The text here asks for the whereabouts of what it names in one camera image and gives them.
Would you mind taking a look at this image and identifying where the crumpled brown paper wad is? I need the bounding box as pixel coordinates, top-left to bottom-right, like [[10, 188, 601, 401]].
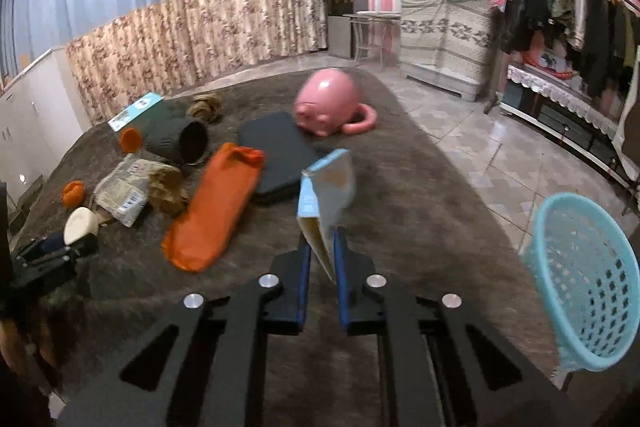
[[148, 164, 191, 218]]

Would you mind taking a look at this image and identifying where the tan cloth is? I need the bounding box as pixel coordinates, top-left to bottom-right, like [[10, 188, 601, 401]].
[[186, 93, 224, 124]]

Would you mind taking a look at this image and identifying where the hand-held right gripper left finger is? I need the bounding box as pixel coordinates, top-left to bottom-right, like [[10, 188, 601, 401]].
[[57, 237, 313, 427]]

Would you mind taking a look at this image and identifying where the blue and floral curtain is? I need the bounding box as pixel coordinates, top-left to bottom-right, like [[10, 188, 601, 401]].
[[0, 0, 336, 125]]

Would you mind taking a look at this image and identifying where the folding metal table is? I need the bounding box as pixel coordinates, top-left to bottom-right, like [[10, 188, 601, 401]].
[[342, 11, 402, 70]]

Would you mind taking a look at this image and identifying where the orange fabric bag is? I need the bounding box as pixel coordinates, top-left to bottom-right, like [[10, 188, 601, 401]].
[[161, 143, 266, 274]]

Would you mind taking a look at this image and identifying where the grey water dispenser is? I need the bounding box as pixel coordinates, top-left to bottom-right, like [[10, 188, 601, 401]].
[[326, 0, 369, 60]]

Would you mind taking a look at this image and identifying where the cabinet under patterned cloth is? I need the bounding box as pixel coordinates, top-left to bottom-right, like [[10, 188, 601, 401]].
[[398, 0, 496, 102]]

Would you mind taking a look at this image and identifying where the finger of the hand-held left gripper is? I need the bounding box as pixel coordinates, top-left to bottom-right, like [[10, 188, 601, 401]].
[[15, 231, 99, 264], [9, 253, 79, 294]]

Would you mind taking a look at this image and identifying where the dark ribbed plastic cup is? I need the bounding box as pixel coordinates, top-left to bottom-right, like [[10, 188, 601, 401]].
[[145, 116, 210, 165]]

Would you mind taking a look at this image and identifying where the clear plastic printed packet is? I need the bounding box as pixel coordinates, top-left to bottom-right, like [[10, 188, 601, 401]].
[[93, 154, 166, 228]]

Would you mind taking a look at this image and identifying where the small orange crumpled piece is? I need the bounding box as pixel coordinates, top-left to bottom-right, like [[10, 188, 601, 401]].
[[61, 180, 86, 208]]

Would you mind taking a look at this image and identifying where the white cabinet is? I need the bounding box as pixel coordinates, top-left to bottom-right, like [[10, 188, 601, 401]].
[[0, 47, 93, 208]]

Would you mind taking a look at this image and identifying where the clothes rack with garments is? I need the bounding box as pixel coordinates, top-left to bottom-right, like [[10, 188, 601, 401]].
[[492, 0, 640, 108]]

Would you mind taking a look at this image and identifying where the pink piggy bank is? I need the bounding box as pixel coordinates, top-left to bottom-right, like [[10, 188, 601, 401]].
[[293, 68, 378, 138]]

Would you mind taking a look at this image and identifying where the cream white plastic piece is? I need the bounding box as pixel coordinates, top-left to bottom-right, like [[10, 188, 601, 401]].
[[64, 207, 99, 245]]

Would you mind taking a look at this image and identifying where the teal cardboard box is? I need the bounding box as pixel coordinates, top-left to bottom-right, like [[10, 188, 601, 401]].
[[107, 93, 168, 142]]

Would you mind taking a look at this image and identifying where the black flat cushion pad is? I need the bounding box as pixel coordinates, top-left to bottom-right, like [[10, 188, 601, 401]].
[[237, 111, 321, 206]]

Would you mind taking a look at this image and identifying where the orange plastic cap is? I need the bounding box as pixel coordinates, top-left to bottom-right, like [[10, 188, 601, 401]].
[[119, 127, 144, 154]]

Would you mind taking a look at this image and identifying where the grey shaggy rug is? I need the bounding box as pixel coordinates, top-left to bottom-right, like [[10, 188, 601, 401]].
[[10, 67, 571, 427]]

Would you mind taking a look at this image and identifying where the light blue paper carton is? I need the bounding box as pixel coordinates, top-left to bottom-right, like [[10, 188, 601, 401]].
[[296, 148, 357, 284]]

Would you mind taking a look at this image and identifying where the light blue plastic basket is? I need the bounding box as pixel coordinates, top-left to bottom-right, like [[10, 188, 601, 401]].
[[520, 193, 640, 393]]

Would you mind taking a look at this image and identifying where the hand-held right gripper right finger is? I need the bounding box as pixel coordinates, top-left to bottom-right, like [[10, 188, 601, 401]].
[[334, 227, 586, 427]]

